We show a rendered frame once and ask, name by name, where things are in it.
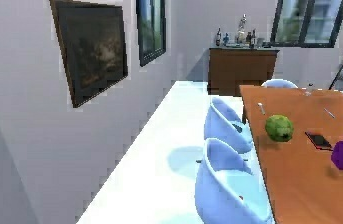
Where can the brown chest of drawers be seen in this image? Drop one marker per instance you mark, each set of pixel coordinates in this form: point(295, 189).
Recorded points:
point(240, 70)

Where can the orange wooden dining table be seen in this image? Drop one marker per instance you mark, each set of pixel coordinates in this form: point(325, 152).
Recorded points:
point(309, 160)

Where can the pale blue tub chair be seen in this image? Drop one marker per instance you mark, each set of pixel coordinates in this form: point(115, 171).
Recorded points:
point(278, 83)
point(224, 128)
point(227, 193)

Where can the dark glass bottle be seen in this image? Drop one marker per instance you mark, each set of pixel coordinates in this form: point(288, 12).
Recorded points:
point(218, 37)
point(253, 38)

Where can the small white salt shaker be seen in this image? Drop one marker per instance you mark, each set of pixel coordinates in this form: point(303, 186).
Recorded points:
point(261, 108)

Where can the small blue bottle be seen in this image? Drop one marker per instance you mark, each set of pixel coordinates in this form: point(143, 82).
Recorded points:
point(226, 39)

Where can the dark framed painting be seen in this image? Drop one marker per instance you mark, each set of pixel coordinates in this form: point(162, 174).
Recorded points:
point(92, 50)

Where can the tall silver statue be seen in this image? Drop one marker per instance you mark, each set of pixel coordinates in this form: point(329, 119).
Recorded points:
point(241, 29)

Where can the green round ball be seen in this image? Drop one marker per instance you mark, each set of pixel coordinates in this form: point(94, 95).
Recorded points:
point(279, 128)

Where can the small clear glass bottle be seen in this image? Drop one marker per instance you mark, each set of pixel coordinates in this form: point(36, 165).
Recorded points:
point(309, 89)

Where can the black phone with red edge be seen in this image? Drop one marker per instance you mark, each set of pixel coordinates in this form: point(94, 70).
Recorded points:
point(319, 140)

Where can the grey table knife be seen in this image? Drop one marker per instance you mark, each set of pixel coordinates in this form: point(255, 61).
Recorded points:
point(329, 113)

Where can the large black framed window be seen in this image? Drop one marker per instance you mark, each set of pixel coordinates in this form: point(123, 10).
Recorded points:
point(307, 21)

